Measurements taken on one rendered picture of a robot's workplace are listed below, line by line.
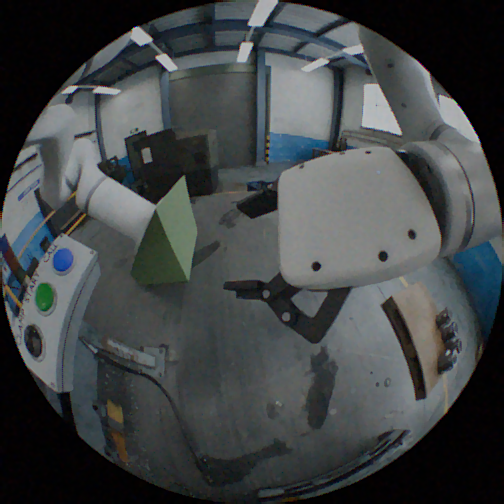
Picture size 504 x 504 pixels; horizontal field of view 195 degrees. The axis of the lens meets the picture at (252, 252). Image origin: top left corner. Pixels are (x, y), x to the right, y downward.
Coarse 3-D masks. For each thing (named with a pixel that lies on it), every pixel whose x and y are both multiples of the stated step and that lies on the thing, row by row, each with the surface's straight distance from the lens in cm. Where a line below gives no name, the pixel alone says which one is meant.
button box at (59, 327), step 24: (72, 240) 24; (48, 264) 22; (72, 264) 21; (96, 264) 23; (72, 288) 20; (24, 312) 22; (48, 312) 20; (72, 312) 20; (48, 336) 19; (72, 336) 21; (24, 360) 22; (48, 360) 19; (72, 360) 22; (48, 384) 20; (72, 384) 23
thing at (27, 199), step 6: (36, 180) 620; (30, 186) 608; (36, 186) 616; (24, 192) 598; (30, 192) 604; (18, 198) 588; (24, 198) 593; (30, 198) 599; (24, 204) 589; (30, 204) 595; (24, 210) 585
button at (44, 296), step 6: (36, 288) 21; (42, 288) 20; (48, 288) 20; (36, 294) 20; (42, 294) 20; (48, 294) 20; (36, 300) 20; (42, 300) 20; (48, 300) 19; (42, 306) 20; (48, 306) 19
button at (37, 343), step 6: (24, 330) 21; (30, 330) 20; (36, 330) 20; (24, 336) 21; (30, 336) 20; (36, 336) 19; (30, 342) 20; (36, 342) 19; (30, 348) 20; (36, 348) 19; (42, 348) 19; (36, 354) 20
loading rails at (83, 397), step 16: (80, 352) 48; (80, 368) 48; (96, 368) 51; (80, 384) 49; (96, 384) 52; (64, 400) 48; (80, 400) 50; (96, 400) 52; (64, 416) 49; (80, 416) 51; (96, 416) 54; (80, 432) 53; (96, 432) 55; (96, 448) 57
